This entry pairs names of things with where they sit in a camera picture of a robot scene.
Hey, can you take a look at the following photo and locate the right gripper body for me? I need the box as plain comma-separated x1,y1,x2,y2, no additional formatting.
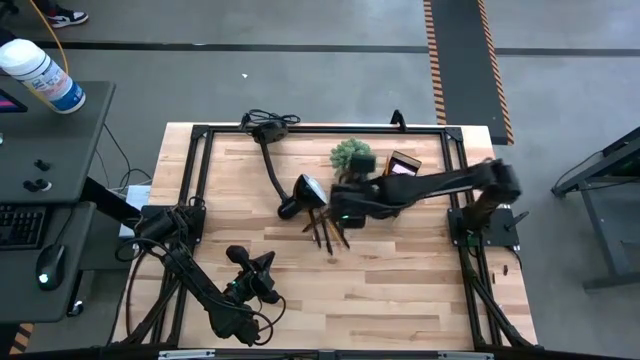
329,153,386,230

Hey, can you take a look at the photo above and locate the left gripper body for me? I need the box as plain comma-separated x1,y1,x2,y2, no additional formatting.
224,243,282,306

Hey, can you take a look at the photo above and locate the black gooseneck desk lamp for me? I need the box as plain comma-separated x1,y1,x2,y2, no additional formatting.
249,119,330,221

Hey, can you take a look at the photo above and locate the black mesh desk organizer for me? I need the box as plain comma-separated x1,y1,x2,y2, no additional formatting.
381,149,423,179

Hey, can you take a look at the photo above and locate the artificial green potted plant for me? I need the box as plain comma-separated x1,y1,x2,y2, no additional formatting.
329,137,375,184

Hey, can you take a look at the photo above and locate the white power box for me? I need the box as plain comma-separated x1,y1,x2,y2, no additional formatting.
118,183,152,240

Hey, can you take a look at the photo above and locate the black orange striped floor mat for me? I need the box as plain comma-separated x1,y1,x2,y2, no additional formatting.
422,0,516,147

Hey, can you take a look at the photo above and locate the black computer mouse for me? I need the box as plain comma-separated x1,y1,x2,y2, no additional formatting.
35,243,67,292

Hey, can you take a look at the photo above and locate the black side desk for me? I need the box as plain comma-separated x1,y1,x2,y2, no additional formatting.
0,79,117,325

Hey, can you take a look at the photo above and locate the black and white knob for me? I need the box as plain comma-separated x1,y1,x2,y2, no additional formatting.
21,177,52,194

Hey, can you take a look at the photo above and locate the black keyboard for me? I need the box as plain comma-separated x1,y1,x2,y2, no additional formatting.
0,203,48,251

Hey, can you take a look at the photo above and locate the black standing desk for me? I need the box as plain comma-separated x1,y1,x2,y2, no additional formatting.
550,126,640,292

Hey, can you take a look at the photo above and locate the white wipes canister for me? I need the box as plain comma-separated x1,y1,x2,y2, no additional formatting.
0,38,87,116

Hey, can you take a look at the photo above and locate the tablet screen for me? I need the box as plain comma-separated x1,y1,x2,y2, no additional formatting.
0,88,29,115

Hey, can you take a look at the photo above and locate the person's shoe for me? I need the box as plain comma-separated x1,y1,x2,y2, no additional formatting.
44,4,90,29

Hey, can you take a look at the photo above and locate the black aluminium table frame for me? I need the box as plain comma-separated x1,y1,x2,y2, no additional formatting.
110,122,540,351

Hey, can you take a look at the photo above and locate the black triangular bracket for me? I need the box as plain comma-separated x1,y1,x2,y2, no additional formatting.
389,108,408,133

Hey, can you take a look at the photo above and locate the silver metal bracket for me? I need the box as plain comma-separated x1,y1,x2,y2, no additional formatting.
158,349,217,360
438,351,496,360

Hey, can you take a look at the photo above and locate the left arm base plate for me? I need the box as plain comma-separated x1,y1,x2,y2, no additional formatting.
132,203,207,247

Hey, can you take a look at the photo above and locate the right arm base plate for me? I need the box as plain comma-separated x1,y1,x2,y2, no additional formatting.
447,206,522,250

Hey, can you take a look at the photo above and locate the yellow cable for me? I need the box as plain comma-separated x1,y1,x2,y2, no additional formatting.
28,0,70,109

